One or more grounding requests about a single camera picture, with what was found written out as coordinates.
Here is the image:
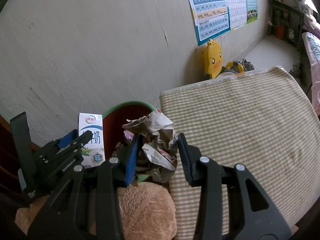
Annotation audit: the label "white paper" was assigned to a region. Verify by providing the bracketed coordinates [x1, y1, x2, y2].
[123, 108, 178, 183]

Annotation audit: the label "dark shelf unit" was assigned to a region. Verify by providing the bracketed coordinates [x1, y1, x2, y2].
[267, 0, 304, 50]

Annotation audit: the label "green wall poster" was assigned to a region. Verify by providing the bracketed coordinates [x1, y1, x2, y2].
[246, 0, 258, 23]

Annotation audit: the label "pinyin wall poster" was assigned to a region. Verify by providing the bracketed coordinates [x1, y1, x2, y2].
[189, 0, 231, 46]

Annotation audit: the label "green red trash bin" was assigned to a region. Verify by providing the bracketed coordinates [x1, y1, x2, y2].
[101, 100, 157, 160]

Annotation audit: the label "white chart wall poster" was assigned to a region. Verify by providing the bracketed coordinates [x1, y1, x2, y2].
[227, 0, 247, 29]

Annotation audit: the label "checkered beige table cloth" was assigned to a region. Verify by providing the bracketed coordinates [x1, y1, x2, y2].
[160, 67, 319, 239]

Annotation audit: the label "white milk carton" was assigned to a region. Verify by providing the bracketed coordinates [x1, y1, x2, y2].
[78, 113, 105, 168]

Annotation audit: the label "yellow duck potty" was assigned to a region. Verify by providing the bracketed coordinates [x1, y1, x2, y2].
[203, 38, 245, 79]

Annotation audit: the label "bed with plaid quilt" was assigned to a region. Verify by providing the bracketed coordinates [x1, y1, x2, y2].
[302, 15, 319, 116]

